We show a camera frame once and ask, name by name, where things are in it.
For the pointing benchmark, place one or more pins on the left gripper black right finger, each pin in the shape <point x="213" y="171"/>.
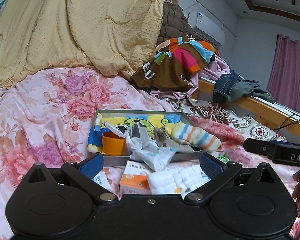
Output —
<point x="219" y="173"/>

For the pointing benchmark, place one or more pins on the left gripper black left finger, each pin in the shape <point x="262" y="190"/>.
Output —
<point x="81" y="175"/>

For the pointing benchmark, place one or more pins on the pastel striped sock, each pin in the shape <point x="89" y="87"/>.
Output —
<point x="195" y="136"/>

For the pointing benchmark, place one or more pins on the orange plastic cup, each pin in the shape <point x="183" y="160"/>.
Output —
<point x="112" y="144"/>

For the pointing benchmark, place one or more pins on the white plastic tissue packet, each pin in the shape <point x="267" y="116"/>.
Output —
<point x="155" y="157"/>

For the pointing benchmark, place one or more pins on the grey burlap drawstring pouch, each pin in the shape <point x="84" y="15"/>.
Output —
<point x="162" y="139"/>

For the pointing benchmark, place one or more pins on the person's right hand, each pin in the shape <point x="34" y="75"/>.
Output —
<point x="296" y="193"/>

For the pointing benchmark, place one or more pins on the white folded gauze cloth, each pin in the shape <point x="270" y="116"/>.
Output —
<point x="181" y="180"/>

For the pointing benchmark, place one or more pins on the orange white medicine box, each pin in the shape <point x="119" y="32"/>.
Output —
<point x="134" y="179"/>

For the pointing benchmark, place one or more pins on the grey metal tray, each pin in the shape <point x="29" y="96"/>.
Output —
<point x="126" y="118"/>

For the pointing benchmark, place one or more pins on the pink floral quilt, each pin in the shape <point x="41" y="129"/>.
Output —
<point x="47" y="117"/>

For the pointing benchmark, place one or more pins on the purple pink curtain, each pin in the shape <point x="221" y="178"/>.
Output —
<point x="284" y="82"/>

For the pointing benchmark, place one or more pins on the blue denim jeans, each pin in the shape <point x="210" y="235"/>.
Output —
<point x="231" y="87"/>

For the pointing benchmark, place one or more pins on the pale pink cloth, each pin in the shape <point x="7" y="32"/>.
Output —
<point x="213" y="72"/>

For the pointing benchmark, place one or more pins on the brown multicolour striped garment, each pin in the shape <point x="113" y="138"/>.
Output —
<point x="173" y="64"/>

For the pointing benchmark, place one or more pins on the beige yellow comforter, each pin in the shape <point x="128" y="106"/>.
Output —
<point x="113" y="36"/>

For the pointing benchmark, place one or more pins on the brown quilted jacket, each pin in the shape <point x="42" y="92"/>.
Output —
<point x="174" y="23"/>

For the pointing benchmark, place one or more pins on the wooden bed frame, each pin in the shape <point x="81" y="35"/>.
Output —
<point x="279" y="118"/>

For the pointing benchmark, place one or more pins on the white wall air conditioner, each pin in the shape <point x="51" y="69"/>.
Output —
<point x="206" y="28"/>

